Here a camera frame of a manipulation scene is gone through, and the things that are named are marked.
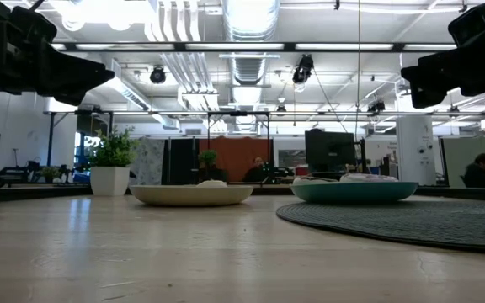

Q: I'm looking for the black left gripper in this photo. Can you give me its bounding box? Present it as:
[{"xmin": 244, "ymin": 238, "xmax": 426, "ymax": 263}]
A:
[{"xmin": 0, "ymin": 0, "xmax": 116, "ymax": 106}]

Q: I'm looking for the large purple glazed donut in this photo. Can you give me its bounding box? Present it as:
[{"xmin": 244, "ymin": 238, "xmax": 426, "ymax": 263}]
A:
[{"xmin": 338, "ymin": 173, "xmax": 399, "ymax": 183}]

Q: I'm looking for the large pink glazed donut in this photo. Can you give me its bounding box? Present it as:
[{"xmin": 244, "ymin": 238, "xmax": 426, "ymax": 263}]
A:
[{"xmin": 292, "ymin": 175, "xmax": 340, "ymax": 185}]

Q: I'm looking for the pale yellow glazed donut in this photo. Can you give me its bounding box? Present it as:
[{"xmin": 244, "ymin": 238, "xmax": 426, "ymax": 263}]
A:
[{"xmin": 195, "ymin": 179, "xmax": 229, "ymax": 189}]

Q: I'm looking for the white round column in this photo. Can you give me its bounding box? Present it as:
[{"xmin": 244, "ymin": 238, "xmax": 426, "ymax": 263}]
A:
[{"xmin": 396, "ymin": 115, "xmax": 437, "ymax": 186}]

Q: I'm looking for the grey office partition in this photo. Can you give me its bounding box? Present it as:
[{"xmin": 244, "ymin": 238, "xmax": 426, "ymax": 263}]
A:
[{"xmin": 440, "ymin": 136, "xmax": 485, "ymax": 189}]

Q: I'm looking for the tiny green plant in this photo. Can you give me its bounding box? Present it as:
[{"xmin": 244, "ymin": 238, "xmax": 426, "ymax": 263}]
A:
[{"xmin": 40, "ymin": 166, "xmax": 62, "ymax": 184}]

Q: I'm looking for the person at desk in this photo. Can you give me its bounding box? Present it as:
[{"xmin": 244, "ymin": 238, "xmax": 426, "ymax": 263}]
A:
[{"xmin": 463, "ymin": 152, "xmax": 485, "ymax": 189}]

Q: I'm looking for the green plant in white pot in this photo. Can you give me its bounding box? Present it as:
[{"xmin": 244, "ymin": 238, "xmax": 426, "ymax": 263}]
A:
[{"xmin": 86, "ymin": 125, "xmax": 138, "ymax": 197}]

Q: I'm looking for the black background machine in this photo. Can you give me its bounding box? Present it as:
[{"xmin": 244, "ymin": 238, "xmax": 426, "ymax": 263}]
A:
[{"xmin": 0, "ymin": 159, "xmax": 44, "ymax": 186}]

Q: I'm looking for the patterned grey curtain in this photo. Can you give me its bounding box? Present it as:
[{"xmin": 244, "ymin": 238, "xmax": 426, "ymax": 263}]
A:
[{"xmin": 131, "ymin": 138, "xmax": 166, "ymax": 185}]

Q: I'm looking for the black computer monitor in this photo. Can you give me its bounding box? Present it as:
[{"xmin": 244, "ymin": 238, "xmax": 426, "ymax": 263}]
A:
[{"xmin": 304, "ymin": 129, "xmax": 358, "ymax": 172}]

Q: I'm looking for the teal shallow plate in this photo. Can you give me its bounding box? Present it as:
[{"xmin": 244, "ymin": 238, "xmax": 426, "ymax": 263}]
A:
[{"xmin": 290, "ymin": 180, "xmax": 419, "ymax": 205}]

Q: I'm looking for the black room panel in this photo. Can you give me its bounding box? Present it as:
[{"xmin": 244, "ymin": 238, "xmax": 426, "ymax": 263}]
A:
[{"xmin": 162, "ymin": 138, "xmax": 200, "ymax": 185}]

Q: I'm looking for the round grey woven placemat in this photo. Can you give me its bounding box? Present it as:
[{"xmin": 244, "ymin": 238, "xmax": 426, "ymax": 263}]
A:
[{"xmin": 275, "ymin": 199, "xmax": 485, "ymax": 254}]

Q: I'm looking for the small plant in dark pot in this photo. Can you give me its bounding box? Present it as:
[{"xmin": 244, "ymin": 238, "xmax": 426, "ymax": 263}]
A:
[{"xmin": 195, "ymin": 149, "xmax": 229, "ymax": 183}]

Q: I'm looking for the cream shallow plate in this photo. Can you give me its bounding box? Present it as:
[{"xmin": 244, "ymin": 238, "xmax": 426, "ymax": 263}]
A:
[{"xmin": 129, "ymin": 184, "xmax": 254, "ymax": 207}]

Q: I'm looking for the orange office partition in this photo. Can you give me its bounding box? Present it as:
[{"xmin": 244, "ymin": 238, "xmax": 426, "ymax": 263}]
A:
[{"xmin": 198, "ymin": 137, "xmax": 274, "ymax": 183}]

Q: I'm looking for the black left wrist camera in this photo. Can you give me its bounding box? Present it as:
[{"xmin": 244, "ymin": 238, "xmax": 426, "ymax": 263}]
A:
[{"xmin": 9, "ymin": 6, "xmax": 58, "ymax": 43}]

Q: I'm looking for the thin hanging cable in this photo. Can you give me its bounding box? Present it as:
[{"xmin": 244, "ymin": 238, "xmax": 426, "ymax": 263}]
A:
[{"xmin": 356, "ymin": 0, "xmax": 362, "ymax": 131}]

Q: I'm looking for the black overhead frame bar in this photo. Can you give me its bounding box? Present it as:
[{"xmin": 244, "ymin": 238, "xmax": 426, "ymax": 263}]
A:
[{"xmin": 51, "ymin": 41, "xmax": 458, "ymax": 54}]

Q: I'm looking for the round silver ceiling duct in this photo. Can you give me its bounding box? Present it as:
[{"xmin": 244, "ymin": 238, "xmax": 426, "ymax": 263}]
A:
[{"xmin": 221, "ymin": 0, "xmax": 281, "ymax": 41}]

